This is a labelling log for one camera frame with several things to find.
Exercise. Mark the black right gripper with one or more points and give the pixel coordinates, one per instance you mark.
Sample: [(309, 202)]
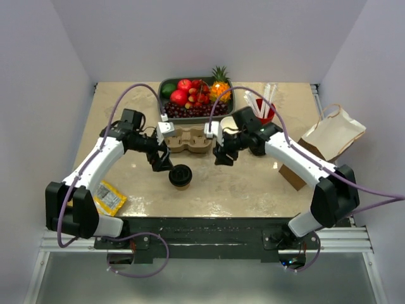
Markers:
[(221, 151)]

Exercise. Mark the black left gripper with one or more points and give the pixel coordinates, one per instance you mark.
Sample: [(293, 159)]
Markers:
[(164, 163)]

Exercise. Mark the black cup lid top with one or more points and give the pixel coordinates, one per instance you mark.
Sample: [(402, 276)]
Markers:
[(180, 173)]

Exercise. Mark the black cup lid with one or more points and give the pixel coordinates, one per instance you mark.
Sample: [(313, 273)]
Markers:
[(180, 173), (257, 147)]

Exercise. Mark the brown paper cup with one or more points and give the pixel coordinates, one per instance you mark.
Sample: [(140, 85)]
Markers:
[(181, 185), (228, 125)]

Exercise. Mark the brown pulp cup carrier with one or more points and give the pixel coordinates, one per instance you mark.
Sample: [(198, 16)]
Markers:
[(192, 139)]

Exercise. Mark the brown white paper bag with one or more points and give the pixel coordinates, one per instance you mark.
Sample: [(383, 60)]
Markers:
[(332, 135)]

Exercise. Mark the black cup lid bottom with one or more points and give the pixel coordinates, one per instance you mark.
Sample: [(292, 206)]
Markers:
[(257, 147)]

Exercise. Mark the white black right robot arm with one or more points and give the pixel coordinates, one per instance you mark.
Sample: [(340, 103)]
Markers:
[(334, 193)]

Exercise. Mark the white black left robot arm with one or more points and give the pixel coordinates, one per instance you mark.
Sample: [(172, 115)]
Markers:
[(70, 205)]

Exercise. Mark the dark grape bunch right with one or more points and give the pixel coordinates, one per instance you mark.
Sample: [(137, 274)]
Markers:
[(198, 109)]

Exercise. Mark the dark grape bunch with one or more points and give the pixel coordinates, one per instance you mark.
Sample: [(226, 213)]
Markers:
[(198, 109), (174, 110)]

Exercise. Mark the dark grape bunch left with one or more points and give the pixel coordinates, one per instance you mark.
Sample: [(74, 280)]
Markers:
[(174, 110)]

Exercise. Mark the red ribbed straw cup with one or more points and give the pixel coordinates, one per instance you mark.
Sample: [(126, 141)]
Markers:
[(268, 117)]

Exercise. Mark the yellow chips bag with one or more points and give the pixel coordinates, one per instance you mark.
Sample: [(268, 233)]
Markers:
[(108, 199)]

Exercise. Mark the red apple front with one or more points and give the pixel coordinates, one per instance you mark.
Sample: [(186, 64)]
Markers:
[(179, 97)]

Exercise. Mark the red apple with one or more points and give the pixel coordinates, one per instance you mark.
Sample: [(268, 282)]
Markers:
[(184, 85), (179, 97)]

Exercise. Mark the strawberry bunch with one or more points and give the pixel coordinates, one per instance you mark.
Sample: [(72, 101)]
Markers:
[(198, 94)]

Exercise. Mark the green lime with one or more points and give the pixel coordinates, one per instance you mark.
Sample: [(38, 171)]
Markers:
[(167, 90)]

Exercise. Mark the orange pineapple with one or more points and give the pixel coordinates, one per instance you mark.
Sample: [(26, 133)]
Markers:
[(221, 82)]

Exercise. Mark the red apple back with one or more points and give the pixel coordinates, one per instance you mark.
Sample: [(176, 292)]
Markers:
[(184, 85)]

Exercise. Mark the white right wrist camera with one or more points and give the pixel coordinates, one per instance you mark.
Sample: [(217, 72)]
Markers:
[(211, 129)]

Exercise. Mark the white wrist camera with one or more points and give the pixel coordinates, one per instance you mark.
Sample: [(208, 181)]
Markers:
[(211, 129), (165, 130)]

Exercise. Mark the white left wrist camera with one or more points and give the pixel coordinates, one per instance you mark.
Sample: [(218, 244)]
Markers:
[(165, 130)]

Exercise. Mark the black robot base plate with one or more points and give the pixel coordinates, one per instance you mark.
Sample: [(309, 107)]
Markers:
[(239, 238)]

